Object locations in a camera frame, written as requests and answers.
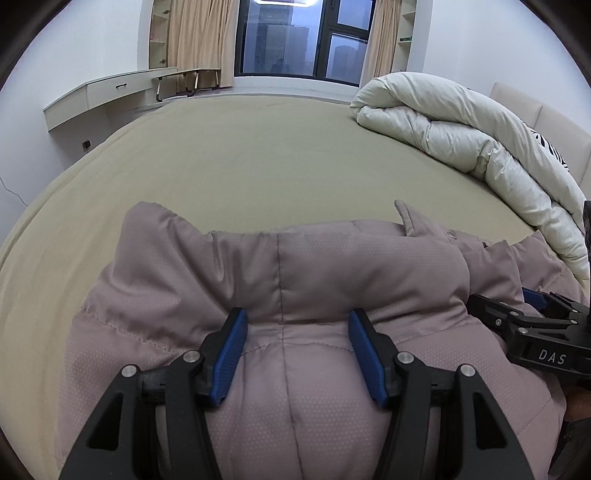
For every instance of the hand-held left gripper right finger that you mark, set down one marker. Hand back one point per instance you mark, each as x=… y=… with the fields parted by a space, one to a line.
x=367 y=355

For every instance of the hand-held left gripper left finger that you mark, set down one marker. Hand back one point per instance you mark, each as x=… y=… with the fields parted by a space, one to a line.
x=226 y=355

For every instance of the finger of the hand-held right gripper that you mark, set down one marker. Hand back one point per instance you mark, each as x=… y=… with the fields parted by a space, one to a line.
x=547 y=297
x=512 y=311

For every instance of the mauve hooded puffer coat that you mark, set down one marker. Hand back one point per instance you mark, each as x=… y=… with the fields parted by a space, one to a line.
x=300 y=332

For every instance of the zebra striped pillow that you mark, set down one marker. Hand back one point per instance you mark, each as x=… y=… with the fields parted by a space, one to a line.
x=549 y=145

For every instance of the white rolled duvet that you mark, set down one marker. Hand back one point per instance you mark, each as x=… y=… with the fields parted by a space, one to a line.
x=466 y=138

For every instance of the beige padded headboard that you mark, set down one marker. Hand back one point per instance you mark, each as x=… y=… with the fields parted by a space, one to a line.
x=549 y=110

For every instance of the bed with beige sheet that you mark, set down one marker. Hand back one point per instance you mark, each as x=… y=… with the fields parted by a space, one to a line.
x=258 y=157

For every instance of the small folding table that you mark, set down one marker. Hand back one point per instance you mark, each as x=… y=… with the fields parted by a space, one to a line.
x=182 y=83

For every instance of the beige curtain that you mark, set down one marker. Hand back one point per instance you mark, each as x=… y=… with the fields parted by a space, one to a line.
x=203 y=39
x=383 y=39

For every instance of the dark framed window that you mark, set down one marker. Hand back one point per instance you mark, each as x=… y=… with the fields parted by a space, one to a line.
x=302 y=39

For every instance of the white wall desk with drawer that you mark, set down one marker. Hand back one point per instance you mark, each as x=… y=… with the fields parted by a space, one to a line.
x=99 y=94

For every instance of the white wall shelf unit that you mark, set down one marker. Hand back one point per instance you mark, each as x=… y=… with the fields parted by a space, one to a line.
x=406 y=32
x=159 y=34

